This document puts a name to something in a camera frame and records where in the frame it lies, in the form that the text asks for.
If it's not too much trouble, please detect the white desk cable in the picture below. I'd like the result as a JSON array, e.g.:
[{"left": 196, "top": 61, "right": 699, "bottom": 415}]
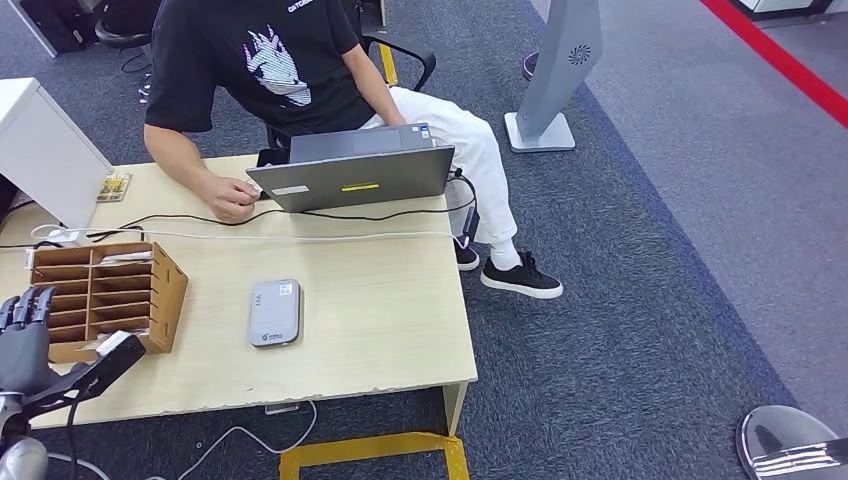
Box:
[{"left": 31, "top": 223, "right": 472, "bottom": 250}]

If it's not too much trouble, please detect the grey laptop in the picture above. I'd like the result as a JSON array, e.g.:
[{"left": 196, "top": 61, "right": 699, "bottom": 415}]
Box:
[{"left": 245, "top": 123, "right": 457, "bottom": 214}]

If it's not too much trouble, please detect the person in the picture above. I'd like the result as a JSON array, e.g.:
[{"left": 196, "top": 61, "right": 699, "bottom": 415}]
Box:
[{"left": 143, "top": 0, "right": 565, "bottom": 301}]

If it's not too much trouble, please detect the yellow floor tape strip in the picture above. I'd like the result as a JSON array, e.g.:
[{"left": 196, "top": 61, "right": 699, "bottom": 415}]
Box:
[{"left": 377, "top": 41, "right": 400, "bottom": 87}]

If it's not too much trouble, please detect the white cabinet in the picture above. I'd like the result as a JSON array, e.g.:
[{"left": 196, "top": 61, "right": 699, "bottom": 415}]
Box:
[{"left": 0, "top": 78, "right": 115, "bottom": 230}]

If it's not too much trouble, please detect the white card in organizer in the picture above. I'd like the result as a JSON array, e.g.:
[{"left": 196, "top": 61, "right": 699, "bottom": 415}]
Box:
[{"left": 101, "top": 250, "right": 156, "bottom": 266}]

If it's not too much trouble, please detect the grey kiosk stand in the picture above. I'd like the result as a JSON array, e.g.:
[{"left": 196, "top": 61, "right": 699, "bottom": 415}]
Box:
[{"left": 504, "top": 0, "right": 604, "bottom": 154}]

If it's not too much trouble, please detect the yellow patterned card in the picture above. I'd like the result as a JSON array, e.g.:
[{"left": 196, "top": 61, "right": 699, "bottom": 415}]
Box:
[{"left": 96, "top": 172, "right": 133, "bottom": 203}]

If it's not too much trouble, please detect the wooden card organizer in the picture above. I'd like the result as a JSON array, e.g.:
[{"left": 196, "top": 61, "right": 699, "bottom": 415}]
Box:
[{"left": 29, "top": 241, "right": 189, "bottom": 364}]

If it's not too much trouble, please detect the white looping floor cable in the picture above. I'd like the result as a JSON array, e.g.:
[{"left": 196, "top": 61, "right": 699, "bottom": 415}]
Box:
[{"left": 142, "top": 397, "right": 320, "bottom": 480}]

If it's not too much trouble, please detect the black phone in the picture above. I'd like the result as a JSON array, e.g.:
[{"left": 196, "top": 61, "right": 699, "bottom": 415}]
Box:
[{"left": 254, "top": 148, "right": 293, "bottom": 201}]

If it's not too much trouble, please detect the black round stool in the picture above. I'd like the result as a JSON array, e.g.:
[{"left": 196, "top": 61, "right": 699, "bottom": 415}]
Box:
[{"left": 94, "top": 18, "right": 155, "bottom": 104}]

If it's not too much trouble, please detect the yellow floor tape frame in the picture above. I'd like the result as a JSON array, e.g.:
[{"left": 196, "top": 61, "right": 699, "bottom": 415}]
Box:
[{"left": 278, "top": 433, "right": 471, "bottom": 480}]

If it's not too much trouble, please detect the white furniture black base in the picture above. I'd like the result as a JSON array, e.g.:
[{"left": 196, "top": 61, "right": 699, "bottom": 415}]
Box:
[{"left": 728, "top": 0, "right": 837, "bottom": 24}]

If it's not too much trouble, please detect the beige desk leg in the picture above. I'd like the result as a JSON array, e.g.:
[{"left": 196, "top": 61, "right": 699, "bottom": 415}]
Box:
[{"left": 442, "top": 380, "right": 471, "bottom": 439}]

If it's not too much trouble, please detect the thin black laptop cable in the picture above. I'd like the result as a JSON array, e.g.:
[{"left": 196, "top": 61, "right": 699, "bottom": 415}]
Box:
[{"left": 86, "top": 170, "right": 480, "bottom": 243}]

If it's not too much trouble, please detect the robot left hand grey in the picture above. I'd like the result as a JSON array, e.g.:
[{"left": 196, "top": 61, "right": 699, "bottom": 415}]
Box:
[{"left": 0, "top": 286, "right": 64, "bottom": 399}]

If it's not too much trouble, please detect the person's right hand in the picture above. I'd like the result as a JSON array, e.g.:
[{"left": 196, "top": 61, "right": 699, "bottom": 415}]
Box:
[{"left": 198, "top": 170, "right": 263, "bottom": 224}]

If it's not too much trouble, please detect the black bag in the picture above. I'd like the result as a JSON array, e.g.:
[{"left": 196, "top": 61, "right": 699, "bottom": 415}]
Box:
[{"left": 19, "top": 0, "right": 97, "bottom": 58}]

